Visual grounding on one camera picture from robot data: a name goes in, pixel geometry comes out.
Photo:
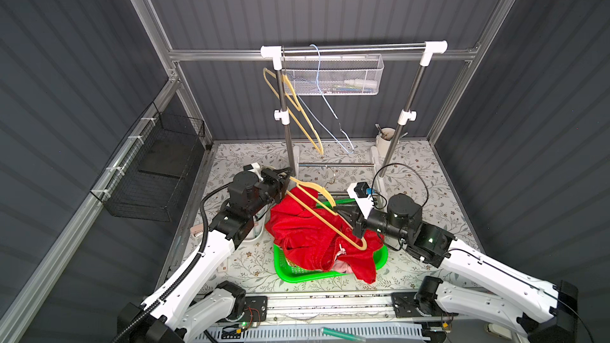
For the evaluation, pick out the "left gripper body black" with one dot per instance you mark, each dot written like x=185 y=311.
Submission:
x=281 y=179

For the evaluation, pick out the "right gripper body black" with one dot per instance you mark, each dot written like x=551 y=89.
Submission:
x=359 y=219

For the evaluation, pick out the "red shorts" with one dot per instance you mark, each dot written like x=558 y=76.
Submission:
x=314 y=238

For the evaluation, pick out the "light blue wire hanger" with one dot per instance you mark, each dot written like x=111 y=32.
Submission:
x=347 y=146

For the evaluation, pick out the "yellow hanger of printed shorts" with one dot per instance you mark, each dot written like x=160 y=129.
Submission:
x=292 y=97

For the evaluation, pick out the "pink navy patterned shorts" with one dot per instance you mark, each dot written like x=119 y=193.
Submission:
x=342 y=267

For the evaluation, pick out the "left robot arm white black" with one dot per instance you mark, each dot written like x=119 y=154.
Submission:
x=171 y=313

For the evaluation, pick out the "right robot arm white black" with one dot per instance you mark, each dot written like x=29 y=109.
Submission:
x=533 y=308

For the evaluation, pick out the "white plastic tray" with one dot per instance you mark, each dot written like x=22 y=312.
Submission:
x=257 y=230

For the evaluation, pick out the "white pen cup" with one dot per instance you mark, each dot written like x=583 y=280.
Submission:
x=384 y=139

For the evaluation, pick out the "green plastic basket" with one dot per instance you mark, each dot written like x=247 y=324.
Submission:
x=293 y=274

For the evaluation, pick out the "pink clothespin by tray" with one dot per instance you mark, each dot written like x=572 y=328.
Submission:
x=196 y=230

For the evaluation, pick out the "green marker pen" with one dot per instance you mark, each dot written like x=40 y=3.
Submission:
x=342 y=335

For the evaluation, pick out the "steel clothes rack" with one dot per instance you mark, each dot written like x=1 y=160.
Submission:
x=404 y=85

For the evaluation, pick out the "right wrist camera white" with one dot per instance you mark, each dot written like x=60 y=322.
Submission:
x=362 y=194

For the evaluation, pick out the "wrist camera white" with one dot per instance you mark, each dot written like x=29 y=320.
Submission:
x=255 y=168
x=362 y=194

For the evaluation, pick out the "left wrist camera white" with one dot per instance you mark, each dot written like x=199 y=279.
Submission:
x=255 y=168

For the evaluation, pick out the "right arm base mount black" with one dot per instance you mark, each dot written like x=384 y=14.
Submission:
x=410 y=305

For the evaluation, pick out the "white wire mesh basket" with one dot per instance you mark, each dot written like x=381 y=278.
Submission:
x=337 y=75

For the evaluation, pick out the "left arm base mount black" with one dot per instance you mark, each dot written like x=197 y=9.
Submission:
x=254 y=310

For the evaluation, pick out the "black wire wall basket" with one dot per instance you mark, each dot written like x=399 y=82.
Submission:
x=153 y=179

